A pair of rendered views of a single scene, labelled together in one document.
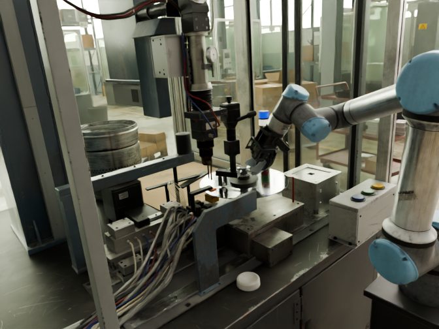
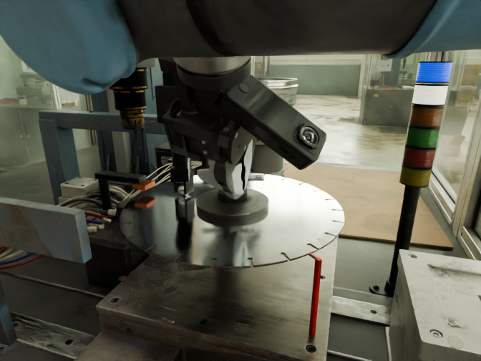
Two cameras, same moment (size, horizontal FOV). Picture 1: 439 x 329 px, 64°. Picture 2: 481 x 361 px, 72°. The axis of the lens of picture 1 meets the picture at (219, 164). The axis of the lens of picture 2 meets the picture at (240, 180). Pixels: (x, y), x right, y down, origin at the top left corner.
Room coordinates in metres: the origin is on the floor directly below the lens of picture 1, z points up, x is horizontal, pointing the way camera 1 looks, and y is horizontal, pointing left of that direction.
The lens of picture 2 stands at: (0.99, -0.49, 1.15)
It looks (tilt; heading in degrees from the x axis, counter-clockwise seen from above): 19 degrees down; 57
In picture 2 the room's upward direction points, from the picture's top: straight up
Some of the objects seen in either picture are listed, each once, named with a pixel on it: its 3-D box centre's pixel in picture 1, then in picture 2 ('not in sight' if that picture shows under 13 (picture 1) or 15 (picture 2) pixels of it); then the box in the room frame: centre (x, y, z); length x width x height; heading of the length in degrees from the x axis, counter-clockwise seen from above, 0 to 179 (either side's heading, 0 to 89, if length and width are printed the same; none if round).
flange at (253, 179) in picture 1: (243, 177); (232, 197); (1.23, -0.09, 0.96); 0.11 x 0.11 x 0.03
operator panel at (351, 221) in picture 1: (362, 211); not in sight; (1.17, -0.51, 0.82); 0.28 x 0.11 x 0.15; 129
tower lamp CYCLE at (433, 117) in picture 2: not in sight; (425, 115); (1.51, -0.21, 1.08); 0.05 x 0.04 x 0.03; 39
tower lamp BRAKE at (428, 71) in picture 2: (263, 114); (433, 71); (1.51, -0.21, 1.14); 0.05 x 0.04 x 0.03; 39
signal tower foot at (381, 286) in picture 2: not in sight; (394, 287); (1.51, -0.21, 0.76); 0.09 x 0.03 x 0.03; 129
